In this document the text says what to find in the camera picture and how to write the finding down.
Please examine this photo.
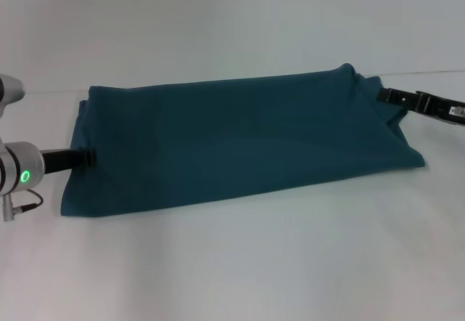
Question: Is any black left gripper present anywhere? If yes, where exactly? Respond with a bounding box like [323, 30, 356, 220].
[40, 147, 97, 176]

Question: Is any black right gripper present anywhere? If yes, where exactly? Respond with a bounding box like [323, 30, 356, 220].
[376, 87, 465, 128]

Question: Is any teal t-shirt with FREE print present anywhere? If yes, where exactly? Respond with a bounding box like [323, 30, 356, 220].
[60, 62, 426, 219]

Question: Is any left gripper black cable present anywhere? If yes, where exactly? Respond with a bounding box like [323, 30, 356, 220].
[1, 189, 45, 223]

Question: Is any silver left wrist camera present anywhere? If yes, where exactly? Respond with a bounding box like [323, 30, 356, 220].
[0, 73, 27, 118]

